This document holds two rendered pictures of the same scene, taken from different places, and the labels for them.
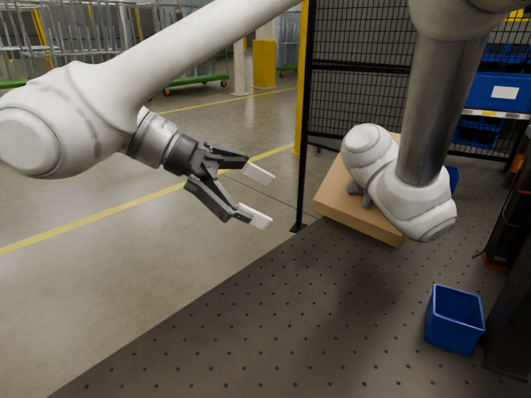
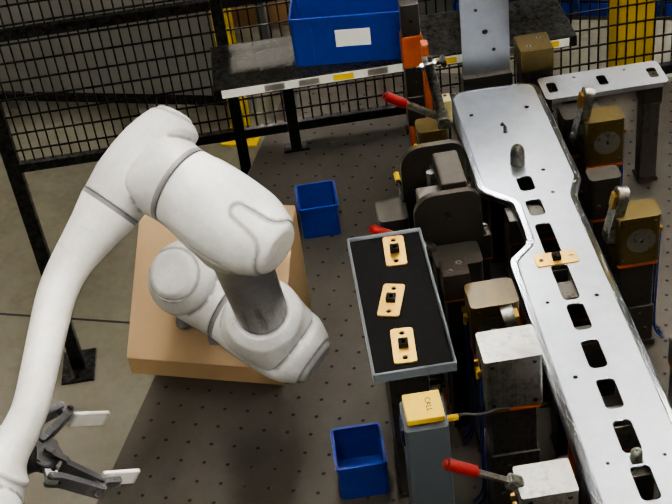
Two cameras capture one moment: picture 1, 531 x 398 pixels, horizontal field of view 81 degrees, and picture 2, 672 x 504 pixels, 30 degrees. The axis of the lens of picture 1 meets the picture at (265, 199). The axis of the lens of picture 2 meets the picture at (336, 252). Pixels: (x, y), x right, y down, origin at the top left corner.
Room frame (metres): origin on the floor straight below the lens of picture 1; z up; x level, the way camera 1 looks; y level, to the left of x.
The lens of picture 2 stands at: (-0.99, 0.31, 2.58)
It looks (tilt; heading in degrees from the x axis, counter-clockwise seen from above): 38 degrees down; 333
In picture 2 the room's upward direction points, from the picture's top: 8 degrees counter-clockwise
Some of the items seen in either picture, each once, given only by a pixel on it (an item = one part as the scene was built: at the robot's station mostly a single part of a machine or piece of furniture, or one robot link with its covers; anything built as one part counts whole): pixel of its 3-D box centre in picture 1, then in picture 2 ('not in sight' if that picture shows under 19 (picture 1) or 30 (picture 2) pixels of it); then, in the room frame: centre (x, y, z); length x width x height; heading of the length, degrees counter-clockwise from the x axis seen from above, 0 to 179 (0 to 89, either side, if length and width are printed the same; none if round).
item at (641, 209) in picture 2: not in sight; (639, 275); (0.46, -1.12, 0.87); 0.12 x 0.07 x 0.35; 64
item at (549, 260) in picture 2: not in sight; (556, 256); (0.49, -0.92, 1.01); 0.08 x 0.04 x 0.01; 64
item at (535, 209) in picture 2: not in sight; (535, 263); (0.65, -1.00, 0.84); 0.12 x 0.05 x 0.29; 64
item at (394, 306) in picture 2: not in sight; (391, 298); (0.43, -0.51, 1.17); 0.08 x 0.04 x 0.01; 138
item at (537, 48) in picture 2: not in sight; (534, 105); (1.10, -1.36, 0.88); 0.08 x 0.08 x 0.36; 64
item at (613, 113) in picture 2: not in sight; (606, 177); (0.77, -1.30, 0.87); 0.12 x 0.07 x 0.35; 64
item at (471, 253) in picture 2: not in sight; (454, 330); (0.55, -0.71, 0.89); 0.12 x 0.07 x 0.38; 64
